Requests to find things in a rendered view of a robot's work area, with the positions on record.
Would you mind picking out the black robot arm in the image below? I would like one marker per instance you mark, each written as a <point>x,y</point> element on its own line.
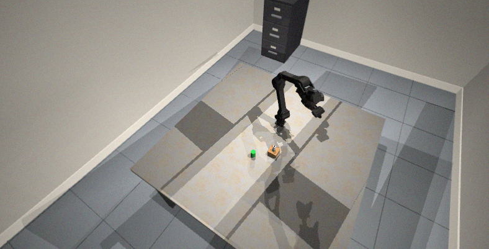
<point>306,94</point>

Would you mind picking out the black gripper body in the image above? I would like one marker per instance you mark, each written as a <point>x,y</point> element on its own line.
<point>317,110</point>

